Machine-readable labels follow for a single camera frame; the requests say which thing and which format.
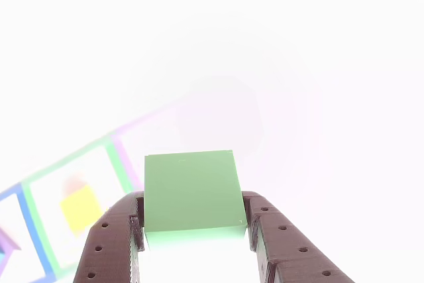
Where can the orange block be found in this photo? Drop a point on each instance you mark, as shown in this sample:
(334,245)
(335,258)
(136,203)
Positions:
(81,210)

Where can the large purple block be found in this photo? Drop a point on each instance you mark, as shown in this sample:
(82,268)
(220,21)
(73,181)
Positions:
(8,243)

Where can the green block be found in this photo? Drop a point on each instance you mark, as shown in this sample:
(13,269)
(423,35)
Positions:
(192,190)

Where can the green square frame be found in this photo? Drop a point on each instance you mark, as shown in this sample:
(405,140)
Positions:
(39,220)

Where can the blue square frame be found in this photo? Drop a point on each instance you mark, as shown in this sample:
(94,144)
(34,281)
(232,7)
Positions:
(33,233)

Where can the purple square frame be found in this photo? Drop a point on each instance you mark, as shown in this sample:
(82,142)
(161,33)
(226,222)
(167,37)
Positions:
(127,167)

